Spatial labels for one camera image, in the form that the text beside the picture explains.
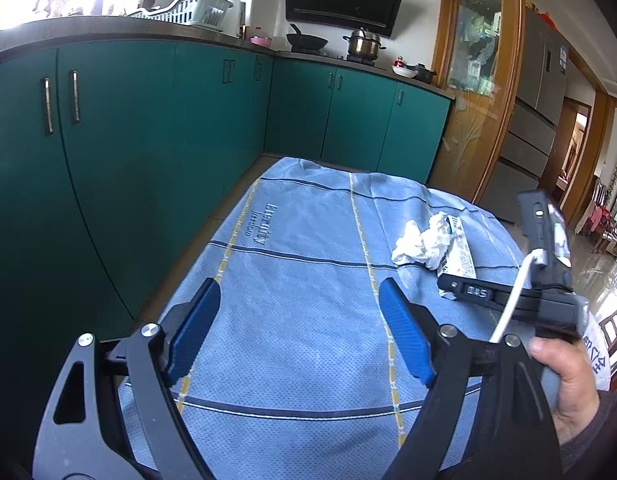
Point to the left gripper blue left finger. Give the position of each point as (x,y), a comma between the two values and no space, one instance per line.
(185,327)

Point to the black wok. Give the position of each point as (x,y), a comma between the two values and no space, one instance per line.
(302,43)

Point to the grey refrigerator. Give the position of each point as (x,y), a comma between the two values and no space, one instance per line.
(537,110)

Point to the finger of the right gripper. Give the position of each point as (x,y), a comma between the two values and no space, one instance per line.
(469,289)

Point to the small black pot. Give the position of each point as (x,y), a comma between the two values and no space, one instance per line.
(422,73)

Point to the stainless steel pot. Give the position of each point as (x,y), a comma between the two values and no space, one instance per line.
(364,44)

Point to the white lined trash bin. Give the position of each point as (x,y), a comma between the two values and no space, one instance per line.
(598,353)

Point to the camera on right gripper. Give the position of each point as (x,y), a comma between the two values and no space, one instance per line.
(545,229)

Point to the wooden glass sliding door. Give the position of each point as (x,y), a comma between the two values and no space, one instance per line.
(477,59)

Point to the teal lower kitchen cabinets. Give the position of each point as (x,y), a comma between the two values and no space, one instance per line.
(114,152)

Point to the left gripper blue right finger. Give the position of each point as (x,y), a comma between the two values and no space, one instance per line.
(414,330)

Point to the white tissue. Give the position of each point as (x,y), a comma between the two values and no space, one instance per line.
(428,247)

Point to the white dish rack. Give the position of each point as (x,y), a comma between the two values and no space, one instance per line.
(208,14)

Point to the white bowl on counter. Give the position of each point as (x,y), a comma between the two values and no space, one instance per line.
(404,71)

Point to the person's right hand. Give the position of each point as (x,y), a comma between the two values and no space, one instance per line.
(578,399)

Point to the blue cloth table cover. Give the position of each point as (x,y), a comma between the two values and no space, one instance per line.
(297,378)

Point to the pink bowl on counter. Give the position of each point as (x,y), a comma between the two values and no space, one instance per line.
(261,41)

